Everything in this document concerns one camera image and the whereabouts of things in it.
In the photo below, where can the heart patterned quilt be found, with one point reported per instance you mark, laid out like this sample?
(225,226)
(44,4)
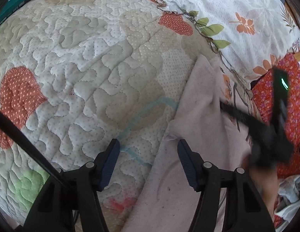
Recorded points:
(92,77)

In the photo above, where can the person's right forearm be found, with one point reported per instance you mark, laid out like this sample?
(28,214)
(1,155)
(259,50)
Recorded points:
(263,188)

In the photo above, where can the orange floral cloth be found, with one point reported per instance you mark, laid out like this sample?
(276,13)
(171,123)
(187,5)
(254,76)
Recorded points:
(295,101)

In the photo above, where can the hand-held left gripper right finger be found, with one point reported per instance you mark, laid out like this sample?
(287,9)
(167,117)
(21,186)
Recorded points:
(188,166)

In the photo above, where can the grey crumpled cloth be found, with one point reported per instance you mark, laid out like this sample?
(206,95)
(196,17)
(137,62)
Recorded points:
(290,193)

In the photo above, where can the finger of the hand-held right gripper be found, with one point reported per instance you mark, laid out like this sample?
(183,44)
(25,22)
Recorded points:
(246,120)

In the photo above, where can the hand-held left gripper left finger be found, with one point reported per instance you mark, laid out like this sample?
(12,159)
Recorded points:
(108,166)

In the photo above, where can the pale pink cloth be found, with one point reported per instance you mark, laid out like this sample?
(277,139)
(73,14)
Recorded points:
(196,116)

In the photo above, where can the white floral pillow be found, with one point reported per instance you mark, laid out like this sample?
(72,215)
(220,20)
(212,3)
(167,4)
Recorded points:
(237,4)

